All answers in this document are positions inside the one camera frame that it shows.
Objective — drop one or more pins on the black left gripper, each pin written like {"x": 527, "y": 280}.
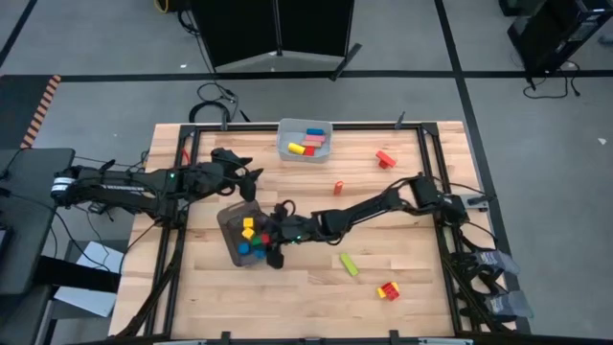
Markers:
{"x": 206, "y": 175}

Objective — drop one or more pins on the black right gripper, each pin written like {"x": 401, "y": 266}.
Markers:
{"x": 292, "y": 230}

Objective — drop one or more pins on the yellow cylinder block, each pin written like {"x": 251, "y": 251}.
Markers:
{"x": 296, "y": 148}

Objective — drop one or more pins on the natural wood long block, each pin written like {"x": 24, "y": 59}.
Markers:
{"x": 311, "y": 144}

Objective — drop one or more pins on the pink long block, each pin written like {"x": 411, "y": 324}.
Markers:
{"x": 315, "y": 138}

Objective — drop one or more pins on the orange-red long block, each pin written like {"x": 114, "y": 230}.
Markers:
{"x": 338, "y": 188}

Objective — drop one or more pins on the green long block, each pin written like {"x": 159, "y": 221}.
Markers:
{"x": 348, "y": 264}

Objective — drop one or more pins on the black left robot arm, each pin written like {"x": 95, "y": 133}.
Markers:
{"x": 120, "y": 184}

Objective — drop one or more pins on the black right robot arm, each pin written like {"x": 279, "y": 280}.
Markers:
{"x": 373, "y": 206}

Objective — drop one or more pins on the dark grey plastic tray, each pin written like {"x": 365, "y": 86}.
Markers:
{"x": 230, "y": 215}

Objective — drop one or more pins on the light grey plastic bin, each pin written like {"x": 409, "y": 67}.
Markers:
{"x": 287, "y": 131}

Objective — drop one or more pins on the blue long block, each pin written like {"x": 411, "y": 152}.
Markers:
{"x": 314, "y": 131}

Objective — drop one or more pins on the red and yellow brick stack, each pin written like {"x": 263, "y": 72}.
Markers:
{"x": 389, "y": 290}

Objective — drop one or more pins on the black room divider panel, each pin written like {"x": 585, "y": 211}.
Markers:
{"x": 268, "y": 29}

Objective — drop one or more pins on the black power strip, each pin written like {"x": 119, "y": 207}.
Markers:
{"x": 96, "y": 208}

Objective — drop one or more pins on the white paper sheets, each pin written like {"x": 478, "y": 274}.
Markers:
{"x": 91, "y": 297}

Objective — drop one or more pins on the black side desk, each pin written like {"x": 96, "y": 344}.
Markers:
{"x": 33, "y": 239}

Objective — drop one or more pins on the grey plastic bag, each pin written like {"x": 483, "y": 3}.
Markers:
{"x": 510, "y": 304}
{"x": 498, "y": 261}

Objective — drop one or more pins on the black floor mat striped edge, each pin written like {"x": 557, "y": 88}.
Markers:
{"x": 19, "y": 110}

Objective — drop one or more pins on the black computer tower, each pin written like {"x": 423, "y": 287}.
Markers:
{"x": 551, "y": 33}

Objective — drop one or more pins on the black frame post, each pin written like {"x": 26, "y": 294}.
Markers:
{"x": 400, "y": 120}
{"x": 223, "y": 121}

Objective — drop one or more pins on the black frame clamp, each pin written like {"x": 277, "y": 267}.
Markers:
{"x": 225, "y": 337}
{"x": 393, "y": 335}

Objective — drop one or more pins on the black aluminium table frame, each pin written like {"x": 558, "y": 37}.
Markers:
{"x": 421, "y": 144}

